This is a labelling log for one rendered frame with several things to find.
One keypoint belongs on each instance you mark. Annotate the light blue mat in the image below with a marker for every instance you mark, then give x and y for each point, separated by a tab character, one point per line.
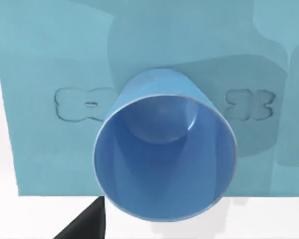
64	62

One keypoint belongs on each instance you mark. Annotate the blue cup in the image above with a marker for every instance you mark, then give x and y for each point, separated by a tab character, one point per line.
164	159

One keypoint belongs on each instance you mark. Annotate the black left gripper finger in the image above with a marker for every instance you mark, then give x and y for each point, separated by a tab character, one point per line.
89	221

